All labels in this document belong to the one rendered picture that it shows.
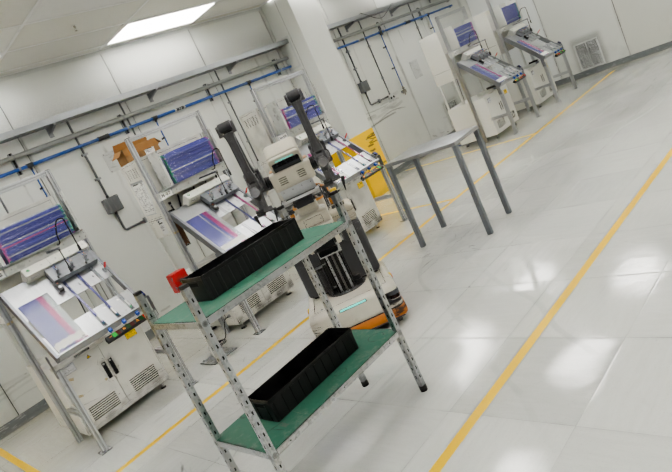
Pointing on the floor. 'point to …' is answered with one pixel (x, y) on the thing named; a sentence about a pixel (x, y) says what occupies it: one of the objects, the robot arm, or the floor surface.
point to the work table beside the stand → (460, 168)
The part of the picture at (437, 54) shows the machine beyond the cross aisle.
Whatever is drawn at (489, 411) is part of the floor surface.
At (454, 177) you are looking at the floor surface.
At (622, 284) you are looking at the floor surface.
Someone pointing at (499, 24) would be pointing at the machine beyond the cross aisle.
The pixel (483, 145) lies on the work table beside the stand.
